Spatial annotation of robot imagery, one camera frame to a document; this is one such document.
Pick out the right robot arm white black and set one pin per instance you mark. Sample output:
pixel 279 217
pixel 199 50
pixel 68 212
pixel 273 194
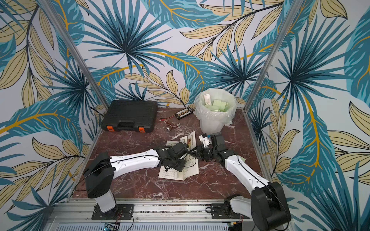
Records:
pixel 267 207

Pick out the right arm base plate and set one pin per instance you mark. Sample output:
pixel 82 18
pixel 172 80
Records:
pixel 222 211

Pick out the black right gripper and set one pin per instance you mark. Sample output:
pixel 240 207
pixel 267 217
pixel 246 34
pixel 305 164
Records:
pixel 203 152

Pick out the black plastic tool case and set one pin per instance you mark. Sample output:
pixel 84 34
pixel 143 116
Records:
pixel 130 115

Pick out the white bin with plastic bag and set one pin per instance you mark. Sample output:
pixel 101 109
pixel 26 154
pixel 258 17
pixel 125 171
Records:
pixel 215 108

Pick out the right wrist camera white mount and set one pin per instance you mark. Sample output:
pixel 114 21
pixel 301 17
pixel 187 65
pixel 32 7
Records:
pixel 206 141

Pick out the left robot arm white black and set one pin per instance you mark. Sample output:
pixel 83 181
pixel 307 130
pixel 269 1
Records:
pixel 104 169

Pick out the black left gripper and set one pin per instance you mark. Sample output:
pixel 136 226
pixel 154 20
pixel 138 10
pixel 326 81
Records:
pixel 182 166

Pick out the black terminal board with connectors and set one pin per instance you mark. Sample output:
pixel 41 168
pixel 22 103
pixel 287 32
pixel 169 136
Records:
pixel 183 113

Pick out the Chinese picture book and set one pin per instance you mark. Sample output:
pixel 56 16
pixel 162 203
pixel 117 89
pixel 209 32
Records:
pixel 188 165

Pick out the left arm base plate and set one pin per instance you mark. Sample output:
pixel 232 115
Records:
pixel 119 212

